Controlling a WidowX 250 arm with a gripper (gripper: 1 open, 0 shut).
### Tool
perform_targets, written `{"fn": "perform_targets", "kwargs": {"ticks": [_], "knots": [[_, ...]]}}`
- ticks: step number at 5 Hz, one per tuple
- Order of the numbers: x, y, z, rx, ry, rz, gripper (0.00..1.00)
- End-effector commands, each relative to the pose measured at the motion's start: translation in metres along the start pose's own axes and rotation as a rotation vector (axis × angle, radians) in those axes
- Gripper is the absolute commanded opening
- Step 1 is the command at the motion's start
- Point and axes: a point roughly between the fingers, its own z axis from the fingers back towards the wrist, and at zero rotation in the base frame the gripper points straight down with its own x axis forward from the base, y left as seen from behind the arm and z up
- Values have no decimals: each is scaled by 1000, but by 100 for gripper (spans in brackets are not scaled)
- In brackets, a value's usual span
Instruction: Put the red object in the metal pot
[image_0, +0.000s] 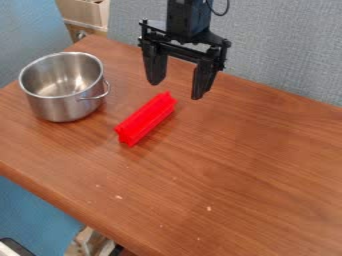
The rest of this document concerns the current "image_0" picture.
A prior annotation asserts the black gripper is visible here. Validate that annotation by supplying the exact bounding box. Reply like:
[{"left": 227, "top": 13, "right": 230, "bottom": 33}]
[{"left": 139, "top": 0, "right": 231, "bottom": 100}]

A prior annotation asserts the red plastic block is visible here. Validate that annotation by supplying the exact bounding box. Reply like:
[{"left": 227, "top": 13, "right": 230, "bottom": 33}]
[{"left": 114, "top": 92, "right": 177, "bottom": 147}]

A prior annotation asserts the metal pot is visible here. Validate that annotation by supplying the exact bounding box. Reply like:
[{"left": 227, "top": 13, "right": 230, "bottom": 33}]
[{"left": 19, "top": 52, "right": 111, "bottom": 123}]

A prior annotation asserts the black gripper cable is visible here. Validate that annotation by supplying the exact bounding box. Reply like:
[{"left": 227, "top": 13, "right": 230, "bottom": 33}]
[{"left": 205, "top": 0, "right": 231, "bottom": 17}]

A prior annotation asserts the wooden frame in background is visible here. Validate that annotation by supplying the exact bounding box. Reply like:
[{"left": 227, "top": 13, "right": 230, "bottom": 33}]
[{"left": 55, "top": 0, "right": 111, "bottom": 41}]

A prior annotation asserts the white table leg frame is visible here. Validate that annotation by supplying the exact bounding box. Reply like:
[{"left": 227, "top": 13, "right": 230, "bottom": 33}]
[{"left": 64, "top": 227, "right": 117, "bottom": 256}]

